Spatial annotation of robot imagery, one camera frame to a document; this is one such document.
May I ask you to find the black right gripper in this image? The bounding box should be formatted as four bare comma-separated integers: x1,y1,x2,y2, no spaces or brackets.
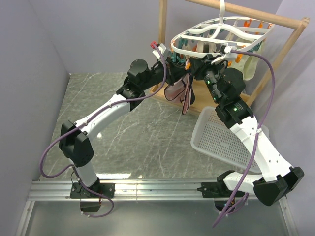
189,54,226,104

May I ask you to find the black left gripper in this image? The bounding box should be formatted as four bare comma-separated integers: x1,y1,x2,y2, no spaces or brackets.
141,58,189,91

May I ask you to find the pink underwear navy trim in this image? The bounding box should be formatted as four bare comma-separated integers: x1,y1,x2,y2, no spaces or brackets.
164,73,195,115

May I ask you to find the white round clip hanger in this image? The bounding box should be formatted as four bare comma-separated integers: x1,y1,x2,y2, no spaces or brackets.
170,0,274,58

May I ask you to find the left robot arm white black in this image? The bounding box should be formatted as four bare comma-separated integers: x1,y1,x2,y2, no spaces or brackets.
59,58,187,198

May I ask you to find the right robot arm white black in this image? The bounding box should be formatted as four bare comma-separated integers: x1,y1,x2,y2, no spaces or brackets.
189,56,304,206

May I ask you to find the rust orange underwear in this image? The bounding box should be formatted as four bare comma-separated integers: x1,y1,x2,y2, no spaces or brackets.
192,42,209,53

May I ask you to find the cream white underwear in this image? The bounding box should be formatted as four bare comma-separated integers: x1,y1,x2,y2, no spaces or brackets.
226,31,268,82

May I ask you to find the teal clothes peg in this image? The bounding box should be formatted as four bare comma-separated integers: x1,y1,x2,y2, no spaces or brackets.
248,42,262,53
171,52,186,64

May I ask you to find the white plastic laundry basket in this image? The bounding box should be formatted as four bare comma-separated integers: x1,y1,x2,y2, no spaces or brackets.
190,106,270,174

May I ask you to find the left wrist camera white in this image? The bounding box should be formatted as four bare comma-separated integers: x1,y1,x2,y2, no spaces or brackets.
150,41,172,60

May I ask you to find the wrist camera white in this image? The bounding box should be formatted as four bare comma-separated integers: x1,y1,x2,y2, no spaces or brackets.
150,41,172,60
211,42,237,64

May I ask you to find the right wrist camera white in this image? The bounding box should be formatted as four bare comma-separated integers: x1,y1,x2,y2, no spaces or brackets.
211,42,237,64

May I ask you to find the wooden drying rack frame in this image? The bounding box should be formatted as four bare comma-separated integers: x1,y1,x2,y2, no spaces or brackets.
153,0,310,114

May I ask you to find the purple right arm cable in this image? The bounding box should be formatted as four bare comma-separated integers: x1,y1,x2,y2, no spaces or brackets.
212,50,275,228

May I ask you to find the aluminium mounting rail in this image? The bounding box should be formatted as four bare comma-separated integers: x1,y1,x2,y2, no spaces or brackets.
27,179,214,202

